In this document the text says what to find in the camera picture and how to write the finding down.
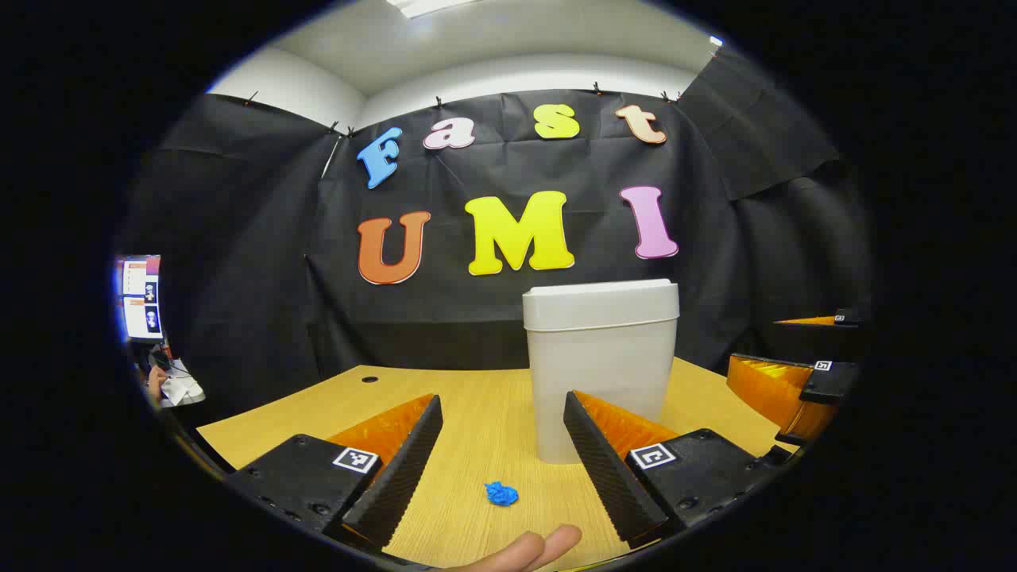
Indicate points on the white side desk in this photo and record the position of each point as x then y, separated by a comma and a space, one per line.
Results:
184, 388

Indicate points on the computer monitor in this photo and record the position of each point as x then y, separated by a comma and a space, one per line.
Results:
141, 298

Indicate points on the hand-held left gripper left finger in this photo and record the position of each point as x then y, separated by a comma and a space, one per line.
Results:
405, 469

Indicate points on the blue paper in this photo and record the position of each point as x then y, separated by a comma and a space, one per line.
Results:
500, 493

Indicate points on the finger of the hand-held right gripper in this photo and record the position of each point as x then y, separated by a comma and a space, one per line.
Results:
850, 319
771, 389

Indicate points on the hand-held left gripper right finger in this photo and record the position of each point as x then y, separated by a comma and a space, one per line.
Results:
608, 469

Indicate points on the ceiling light panel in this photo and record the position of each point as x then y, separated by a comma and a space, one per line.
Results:
429, 6

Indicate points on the white desktop garbage bin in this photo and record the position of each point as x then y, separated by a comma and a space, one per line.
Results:
600, 365

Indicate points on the wooden desktop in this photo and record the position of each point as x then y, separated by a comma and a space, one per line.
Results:
485, 421

